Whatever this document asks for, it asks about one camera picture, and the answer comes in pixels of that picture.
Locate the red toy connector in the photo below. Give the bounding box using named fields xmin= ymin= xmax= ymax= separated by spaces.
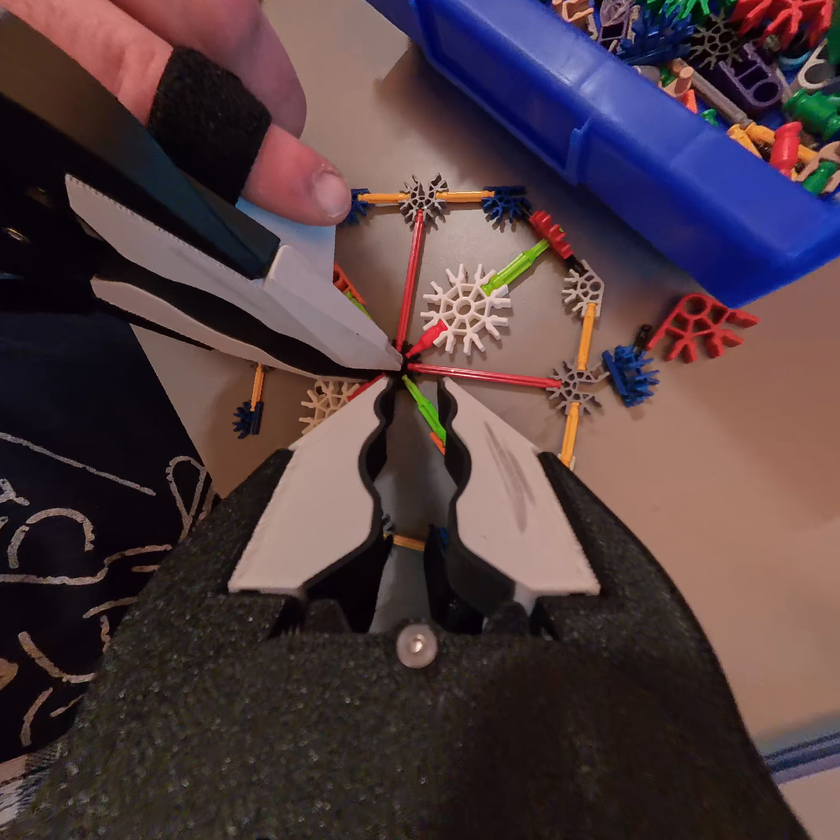
xmin=646 ymin=293 xmax=760 ymax=364

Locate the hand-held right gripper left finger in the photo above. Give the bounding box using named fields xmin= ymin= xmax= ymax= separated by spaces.
xmin=227 ymin=378 xmax=398 ymax=599

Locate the colourful toy wheel model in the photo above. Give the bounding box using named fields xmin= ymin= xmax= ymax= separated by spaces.
xmin=233 ymin=174 xmax=611 ymax=472

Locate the black printed t-shirt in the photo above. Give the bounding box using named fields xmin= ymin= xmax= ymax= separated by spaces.
xmin=0 ymin=308 xmax=217 ymax=762

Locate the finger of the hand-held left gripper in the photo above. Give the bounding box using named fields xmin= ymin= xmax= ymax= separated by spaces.
xmin=91 ymin=276 xmax=389 ymax=383
xmin=64 ymin=174 xmax=404 ymax=373

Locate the plaid flannel shirt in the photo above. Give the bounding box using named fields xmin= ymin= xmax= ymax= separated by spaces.
xmin=0 ymin=742 xmax=73 ymax=837

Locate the person's left hand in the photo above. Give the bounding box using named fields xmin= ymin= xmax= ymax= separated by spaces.
xmin=0 ymin=0 xmax=352 ymax=227

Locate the blue plastic bin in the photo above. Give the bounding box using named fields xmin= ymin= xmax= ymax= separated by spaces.
xmin=364 ymin=0 xmax=840 ymax=308

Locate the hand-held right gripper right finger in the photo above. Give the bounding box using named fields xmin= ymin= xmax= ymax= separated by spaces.
xmin=436 ymin=378 xmax=601 ymax=599

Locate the pile of colourful toy pieces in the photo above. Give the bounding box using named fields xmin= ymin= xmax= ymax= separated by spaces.
xmin=551 ymin=0 xmax=840 ymax=198

